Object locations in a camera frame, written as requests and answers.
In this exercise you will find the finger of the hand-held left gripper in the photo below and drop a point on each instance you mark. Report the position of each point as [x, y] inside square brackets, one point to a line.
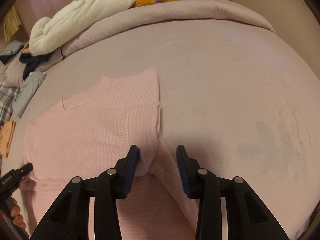
[25, 169]

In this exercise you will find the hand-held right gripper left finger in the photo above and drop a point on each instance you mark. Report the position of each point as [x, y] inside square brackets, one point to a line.
[132, 166]

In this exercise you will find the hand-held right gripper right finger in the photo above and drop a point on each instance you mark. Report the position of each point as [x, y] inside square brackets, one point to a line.
[182, 166]

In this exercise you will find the pink sweater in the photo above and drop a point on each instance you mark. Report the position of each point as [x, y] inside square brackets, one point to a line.
[95, 130]

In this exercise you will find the person's left hand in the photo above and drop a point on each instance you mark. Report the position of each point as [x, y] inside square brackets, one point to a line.
[17, 208]

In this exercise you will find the folded orange garment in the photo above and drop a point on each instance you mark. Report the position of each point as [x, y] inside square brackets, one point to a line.
[7, 137]

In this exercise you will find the folded grey-blue garment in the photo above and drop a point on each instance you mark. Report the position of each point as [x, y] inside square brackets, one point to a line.
[28, 92]

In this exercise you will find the mauve pillow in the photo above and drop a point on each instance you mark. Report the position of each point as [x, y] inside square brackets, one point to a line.
[13, 73]

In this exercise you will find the navy garment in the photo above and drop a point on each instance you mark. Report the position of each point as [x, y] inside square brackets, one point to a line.
[31, 63]

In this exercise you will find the small peach cloth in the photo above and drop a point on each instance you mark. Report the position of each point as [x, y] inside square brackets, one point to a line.
[27, 48]

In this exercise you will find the striped blue cloth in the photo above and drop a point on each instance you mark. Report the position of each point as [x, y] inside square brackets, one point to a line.
[11, 48]

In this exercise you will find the yellow pleated hanging cloth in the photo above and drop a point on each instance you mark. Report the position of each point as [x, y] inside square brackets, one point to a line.
[12, 23]

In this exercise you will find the mauve duvet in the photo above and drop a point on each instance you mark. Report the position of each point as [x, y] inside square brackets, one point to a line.
[187, 12]

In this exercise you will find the white goose plush toy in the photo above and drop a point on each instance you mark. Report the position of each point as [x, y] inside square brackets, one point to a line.
[82, 12]

